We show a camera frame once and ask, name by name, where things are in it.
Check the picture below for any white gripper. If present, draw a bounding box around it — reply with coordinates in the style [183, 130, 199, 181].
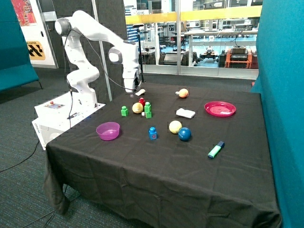
[123, 68, 142, 97]

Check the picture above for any green block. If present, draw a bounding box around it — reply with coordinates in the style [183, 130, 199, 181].
[121, 106, 129, 116]
[145, 112, 152, 119]
[144, 102, 152, 113]

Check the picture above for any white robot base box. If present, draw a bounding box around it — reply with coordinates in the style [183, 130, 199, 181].
[32, 92, 105, 150]

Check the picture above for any red block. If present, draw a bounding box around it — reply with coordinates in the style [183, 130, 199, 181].
[139, 98, 145, 106]

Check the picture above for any white small object far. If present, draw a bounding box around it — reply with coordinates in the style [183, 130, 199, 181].
[135, 89, 146, 96]

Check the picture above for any yellow ball left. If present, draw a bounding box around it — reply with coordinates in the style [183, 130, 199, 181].
[132, 102, 143, 114]

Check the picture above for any yellow ball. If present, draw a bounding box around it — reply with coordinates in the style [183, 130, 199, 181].
[169, 120, 182, 134]
[132, 102, 143, 114]

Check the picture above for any purple bowl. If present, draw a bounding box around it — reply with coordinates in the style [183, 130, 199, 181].
[96, 122, 120, 141]

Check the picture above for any blue block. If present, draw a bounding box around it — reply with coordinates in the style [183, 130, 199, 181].
[148, 127, 158, 140]

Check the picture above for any orange peach toy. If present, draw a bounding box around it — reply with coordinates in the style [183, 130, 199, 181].
[175, 88, 189, 98]

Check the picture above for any white sponge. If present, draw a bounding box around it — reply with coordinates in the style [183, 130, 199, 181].
[176, 108, 196, 119]

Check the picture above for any yellow ball centre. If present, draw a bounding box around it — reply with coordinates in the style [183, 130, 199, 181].
[169, 120, 182, 134]

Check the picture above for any blue ball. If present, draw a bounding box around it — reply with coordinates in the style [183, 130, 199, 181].
[178, 127, 191, 142]

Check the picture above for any black tablecloth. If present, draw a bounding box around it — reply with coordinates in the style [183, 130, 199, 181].
[43, 83, 282, 228]

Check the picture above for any pink plate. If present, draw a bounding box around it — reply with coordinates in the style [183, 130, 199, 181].
[204, 101, 237, 117]

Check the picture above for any green highlighter pen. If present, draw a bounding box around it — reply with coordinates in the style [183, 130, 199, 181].
[208, 141, 225, 159]

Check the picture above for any yellow black sign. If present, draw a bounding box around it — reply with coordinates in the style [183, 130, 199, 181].
[27, 41, 46, 61]

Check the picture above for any orange black machine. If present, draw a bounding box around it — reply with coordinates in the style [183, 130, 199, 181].
[225, 46, 253, 69]

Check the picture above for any teal sofa left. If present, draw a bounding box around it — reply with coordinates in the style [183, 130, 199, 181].
[0, 0, 39, 91]

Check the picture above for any red poster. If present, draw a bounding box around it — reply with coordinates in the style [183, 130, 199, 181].
[11, 0, 37, 27]

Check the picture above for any teal partition right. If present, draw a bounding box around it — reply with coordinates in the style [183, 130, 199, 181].
[252, 0, 304, 228]

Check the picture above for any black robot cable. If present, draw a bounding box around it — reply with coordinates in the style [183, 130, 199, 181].
[62, 28, 133, 120]

